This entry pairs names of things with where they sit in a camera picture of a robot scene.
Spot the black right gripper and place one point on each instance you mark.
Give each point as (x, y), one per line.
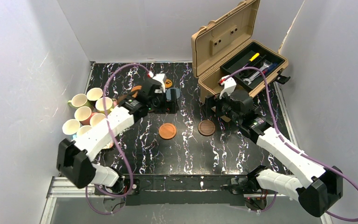
(211, 105)

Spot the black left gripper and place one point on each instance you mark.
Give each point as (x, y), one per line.
(169, 103)

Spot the dark walnut coaster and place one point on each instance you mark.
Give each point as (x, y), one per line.
(206, 128)

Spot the light wooden coaster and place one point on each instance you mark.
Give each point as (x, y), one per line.
(167, 131)

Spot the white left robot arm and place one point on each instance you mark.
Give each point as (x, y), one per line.
(75, 157)

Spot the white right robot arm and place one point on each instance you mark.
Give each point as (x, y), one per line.
(316, 188)

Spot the blue grey coaster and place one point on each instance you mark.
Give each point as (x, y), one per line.
(172, 94)

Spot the orange smiley coaster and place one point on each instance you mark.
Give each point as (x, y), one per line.
(168, 83)

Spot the orange wooden coaster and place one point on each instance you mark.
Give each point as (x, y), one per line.
(135, 90)

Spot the dark brown coaster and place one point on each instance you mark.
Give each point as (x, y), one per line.
(122, 100)

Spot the tan plastic toolbox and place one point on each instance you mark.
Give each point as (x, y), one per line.
(225, 45)

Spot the red blue screwdriver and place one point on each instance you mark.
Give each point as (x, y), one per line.
(267, 67)

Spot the yellow mug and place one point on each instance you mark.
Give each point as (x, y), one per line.
(104, 105)

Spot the black toolbox tray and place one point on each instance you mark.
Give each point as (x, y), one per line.
(239, 60)

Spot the silver wrench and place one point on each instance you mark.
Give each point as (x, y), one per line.
(252, 77)

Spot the pink mug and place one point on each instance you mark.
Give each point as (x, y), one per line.
(83, 115)

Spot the green mug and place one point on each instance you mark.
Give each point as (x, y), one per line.
(78, 101)

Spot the blue mug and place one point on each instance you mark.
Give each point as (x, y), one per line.
(70, 128)

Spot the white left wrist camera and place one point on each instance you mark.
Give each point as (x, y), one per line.
(161, 78)

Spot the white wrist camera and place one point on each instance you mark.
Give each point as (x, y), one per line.
(161, 78)
(228, 84)

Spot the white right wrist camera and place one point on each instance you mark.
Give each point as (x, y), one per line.
(228, 84)

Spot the yellow handled screwdriver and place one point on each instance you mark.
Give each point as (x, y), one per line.
(253, 60)

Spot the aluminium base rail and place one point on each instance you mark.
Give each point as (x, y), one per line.
(169, 199)

